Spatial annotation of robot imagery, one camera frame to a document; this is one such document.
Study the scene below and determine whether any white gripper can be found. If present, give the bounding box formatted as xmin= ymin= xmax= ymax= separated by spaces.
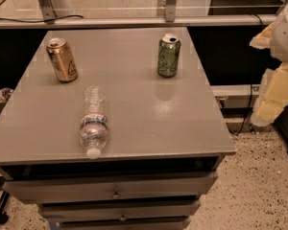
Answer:
xmin=250 ymin=4 xmax=288 ymax=127

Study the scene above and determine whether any clear plastic water bottle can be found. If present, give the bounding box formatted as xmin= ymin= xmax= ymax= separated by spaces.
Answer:
xmin=80 ymin=85 xmax=108 ymax=159

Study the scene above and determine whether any green soda can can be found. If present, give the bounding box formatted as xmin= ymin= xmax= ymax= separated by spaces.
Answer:
xmin=157 ymin=33 xmax=180 ymax=78

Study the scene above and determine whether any gold soda can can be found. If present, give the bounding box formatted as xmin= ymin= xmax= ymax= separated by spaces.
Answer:
xmin=46 ymin=37 xmax=78 ymax=82

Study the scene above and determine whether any grey drawer cabinet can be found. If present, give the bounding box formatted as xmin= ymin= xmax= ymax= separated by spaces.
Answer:
xmin=0 ymin=27 xmax=237 ymax=230

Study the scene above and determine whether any middle grey drawer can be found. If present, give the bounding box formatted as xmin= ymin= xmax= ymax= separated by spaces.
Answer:
xmin=38 ymin=199 xmax=200 ymax=222

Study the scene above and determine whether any grey drawer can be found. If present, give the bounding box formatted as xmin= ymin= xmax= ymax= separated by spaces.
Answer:
xmin=3 ymin=172 xmax=218 ymax=204
xmin=60 ymin=217 xmax=190 ymax=230
xmin=38 ymin=199 xmax=200 ymax=222

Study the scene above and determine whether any bottom grey drawer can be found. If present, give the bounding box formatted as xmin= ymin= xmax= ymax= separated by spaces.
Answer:
xmin=60 ymin=217 xmax=190 ymax=230

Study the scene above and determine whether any top grey drawer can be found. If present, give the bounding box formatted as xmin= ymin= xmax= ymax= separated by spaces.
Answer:
xmin=3 ymin=172 xmax=218 ymax=204

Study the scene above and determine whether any lower metal rail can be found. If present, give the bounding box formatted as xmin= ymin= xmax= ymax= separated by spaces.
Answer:
xmin=212 ymin=84 xmax=259 ymax=109

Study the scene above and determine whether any black cable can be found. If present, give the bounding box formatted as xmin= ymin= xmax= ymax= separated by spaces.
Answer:
xmin=0 ymin=14 xmax=84 ymax=24

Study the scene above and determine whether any metal frame rail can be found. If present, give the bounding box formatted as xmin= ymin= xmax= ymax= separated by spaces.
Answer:
xmin=0 ymin=0 xmax=288 ymax=29

